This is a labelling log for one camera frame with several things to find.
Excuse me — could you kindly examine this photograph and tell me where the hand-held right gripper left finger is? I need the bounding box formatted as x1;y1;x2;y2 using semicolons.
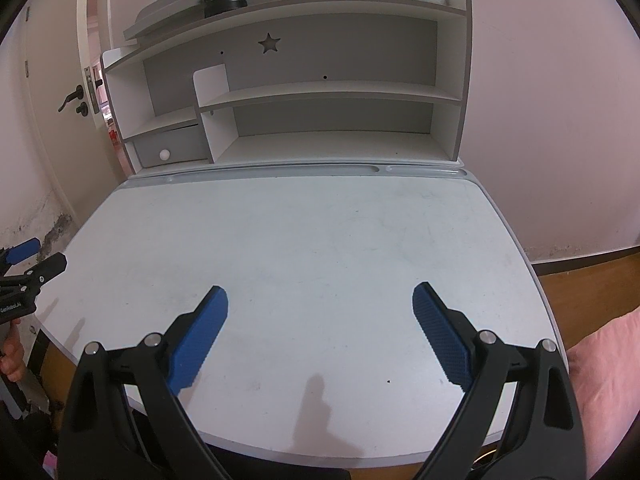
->
59;285;230;480

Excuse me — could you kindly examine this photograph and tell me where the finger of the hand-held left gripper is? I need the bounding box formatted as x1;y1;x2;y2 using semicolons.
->
0;238;42;275
0;252;68;297

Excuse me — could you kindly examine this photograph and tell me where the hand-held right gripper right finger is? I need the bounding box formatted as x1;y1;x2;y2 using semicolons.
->
411;281;587;480

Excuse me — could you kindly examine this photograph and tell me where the person's left hand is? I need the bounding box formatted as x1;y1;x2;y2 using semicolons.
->
0;317;30;385

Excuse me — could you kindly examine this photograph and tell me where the cream door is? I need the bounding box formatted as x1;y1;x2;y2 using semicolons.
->
15;0;128;233

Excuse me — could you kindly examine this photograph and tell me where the white desk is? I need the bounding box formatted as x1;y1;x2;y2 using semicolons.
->
35;162;569;471

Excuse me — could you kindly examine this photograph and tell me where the grey drawer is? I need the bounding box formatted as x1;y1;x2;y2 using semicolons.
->
132;122;209;169

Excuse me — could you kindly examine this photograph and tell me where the pink blanket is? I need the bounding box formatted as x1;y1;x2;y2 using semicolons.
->
565;305;640;480

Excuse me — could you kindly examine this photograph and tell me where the white grey desk hutch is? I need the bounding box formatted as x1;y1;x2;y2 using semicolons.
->
100;0;474;179

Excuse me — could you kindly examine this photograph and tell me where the black door handle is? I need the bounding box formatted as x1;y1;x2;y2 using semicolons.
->
57;85;87;117

